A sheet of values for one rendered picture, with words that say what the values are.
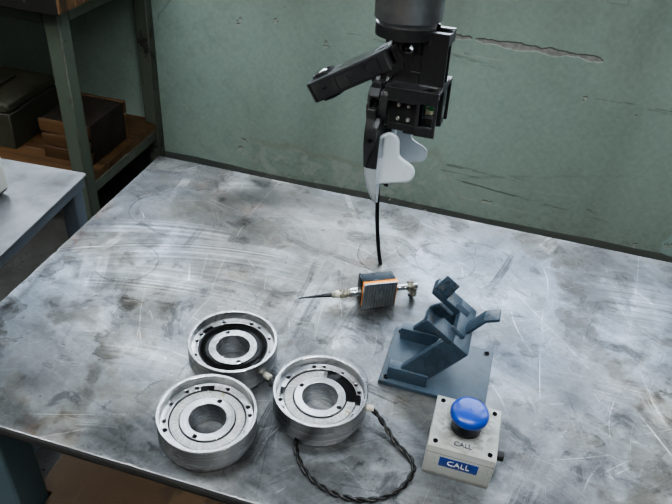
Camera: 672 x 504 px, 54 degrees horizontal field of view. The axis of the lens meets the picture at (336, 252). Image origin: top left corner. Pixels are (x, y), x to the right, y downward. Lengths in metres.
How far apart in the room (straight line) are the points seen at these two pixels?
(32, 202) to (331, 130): 1.28
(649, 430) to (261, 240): 0.58
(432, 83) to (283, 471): 0.45
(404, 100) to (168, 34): 1.83
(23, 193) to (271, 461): 0.87
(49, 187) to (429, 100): 0.89
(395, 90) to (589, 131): 1.59
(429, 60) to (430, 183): 1.68
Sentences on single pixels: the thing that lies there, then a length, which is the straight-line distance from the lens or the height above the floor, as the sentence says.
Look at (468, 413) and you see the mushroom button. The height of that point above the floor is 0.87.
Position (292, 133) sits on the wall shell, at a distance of 2.46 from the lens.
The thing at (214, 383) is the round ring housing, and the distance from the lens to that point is 0.77.
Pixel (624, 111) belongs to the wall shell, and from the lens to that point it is 2.28.
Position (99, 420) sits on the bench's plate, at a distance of 0.79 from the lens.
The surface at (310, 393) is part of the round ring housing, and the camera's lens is 0.78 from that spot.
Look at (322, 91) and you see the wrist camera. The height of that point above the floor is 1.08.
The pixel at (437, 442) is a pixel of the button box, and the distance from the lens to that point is 0.72.
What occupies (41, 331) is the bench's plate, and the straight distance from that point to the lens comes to 0.91.
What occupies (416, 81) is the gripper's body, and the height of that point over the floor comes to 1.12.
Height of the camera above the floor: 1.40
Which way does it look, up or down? 36 degrees down
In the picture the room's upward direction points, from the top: 5 degrees clockwise
